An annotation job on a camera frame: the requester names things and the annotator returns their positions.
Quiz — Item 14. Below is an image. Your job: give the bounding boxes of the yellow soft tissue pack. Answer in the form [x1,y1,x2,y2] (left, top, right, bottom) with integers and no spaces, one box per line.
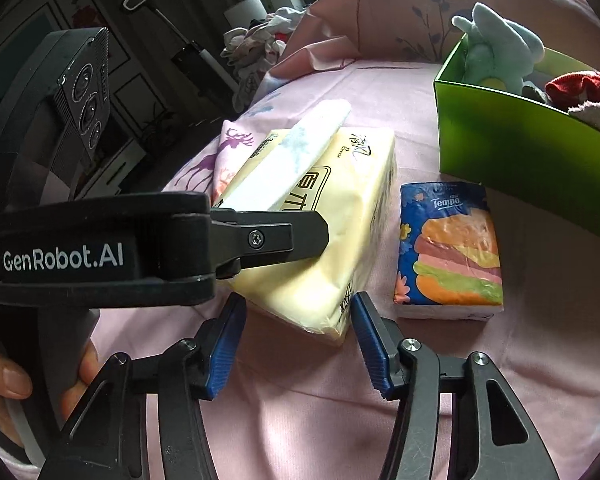
[212,99,394,344]

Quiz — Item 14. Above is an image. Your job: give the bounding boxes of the blue Tempo tissue pack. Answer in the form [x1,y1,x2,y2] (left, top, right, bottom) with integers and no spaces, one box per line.
[393,181,504,322]

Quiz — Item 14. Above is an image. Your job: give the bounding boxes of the light blue plush toy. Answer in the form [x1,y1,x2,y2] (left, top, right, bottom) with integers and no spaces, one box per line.
[451,2,545,96]

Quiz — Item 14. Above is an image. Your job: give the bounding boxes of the red white knitted sock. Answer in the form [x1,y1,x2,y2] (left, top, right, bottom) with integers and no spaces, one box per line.
[544,70,600,112]

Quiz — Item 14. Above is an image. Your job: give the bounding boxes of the grey green fluffy cloth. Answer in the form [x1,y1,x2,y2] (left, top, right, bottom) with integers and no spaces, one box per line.
[521,81,600,131]

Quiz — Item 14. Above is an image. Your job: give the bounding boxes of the person's left hand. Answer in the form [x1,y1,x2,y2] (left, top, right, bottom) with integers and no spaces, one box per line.
[0,340,100,448]

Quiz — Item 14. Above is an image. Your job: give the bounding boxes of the pile of white clothes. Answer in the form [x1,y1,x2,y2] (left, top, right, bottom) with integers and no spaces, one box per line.
[221,6,306,113]

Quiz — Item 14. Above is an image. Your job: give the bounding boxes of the white paper roll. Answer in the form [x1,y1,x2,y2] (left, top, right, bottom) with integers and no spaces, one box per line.
[224,0,268,28]

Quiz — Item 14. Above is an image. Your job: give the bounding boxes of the pink floral pillow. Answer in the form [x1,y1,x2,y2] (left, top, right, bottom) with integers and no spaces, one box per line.
[268,0,600,81]

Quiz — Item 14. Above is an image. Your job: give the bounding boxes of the green cardboard box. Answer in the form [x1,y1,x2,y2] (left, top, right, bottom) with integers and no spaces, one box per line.
[434,40,600,237]

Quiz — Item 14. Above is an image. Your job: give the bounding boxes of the white handled floor cleaner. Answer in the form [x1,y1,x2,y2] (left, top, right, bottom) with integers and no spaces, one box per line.
[122,0,238,94]

